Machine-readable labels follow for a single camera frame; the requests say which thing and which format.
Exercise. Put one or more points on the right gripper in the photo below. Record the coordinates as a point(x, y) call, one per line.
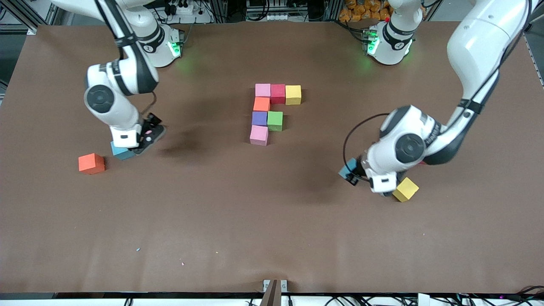
point(145, 125)

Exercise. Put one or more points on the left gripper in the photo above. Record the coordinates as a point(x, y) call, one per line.
point(361, 168)

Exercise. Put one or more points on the blue foam cube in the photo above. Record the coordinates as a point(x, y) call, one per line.
point(123, 154)
point(345, 167)

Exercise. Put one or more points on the yellow foam cube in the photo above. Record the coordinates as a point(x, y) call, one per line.
point(293, 95)
point(406, 190)

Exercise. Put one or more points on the green foam cube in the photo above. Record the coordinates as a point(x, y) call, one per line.
point(275, 121)

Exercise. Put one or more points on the purple foam cube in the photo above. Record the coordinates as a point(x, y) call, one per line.
point(259, 118)

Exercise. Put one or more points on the orange foam cube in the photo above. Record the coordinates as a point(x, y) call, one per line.
point(262, 104)
point(91, 163)

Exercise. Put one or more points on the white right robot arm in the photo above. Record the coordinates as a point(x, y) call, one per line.
point(100, 98)

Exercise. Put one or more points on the large white power strip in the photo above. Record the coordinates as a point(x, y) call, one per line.
point(193, 18)

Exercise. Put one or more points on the small white power strip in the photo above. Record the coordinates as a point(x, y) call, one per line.
point(278, 17)

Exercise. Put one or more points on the bag of orange snacks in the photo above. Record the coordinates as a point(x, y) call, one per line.
point(361, 10)

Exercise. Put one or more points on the black equipment rack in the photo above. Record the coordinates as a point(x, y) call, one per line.
point(316, 10)

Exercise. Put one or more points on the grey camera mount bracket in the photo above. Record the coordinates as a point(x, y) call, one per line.
point(272, 295)

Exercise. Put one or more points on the aluminium frame profile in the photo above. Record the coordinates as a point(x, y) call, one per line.
point(21, 15)
point(519, 23)

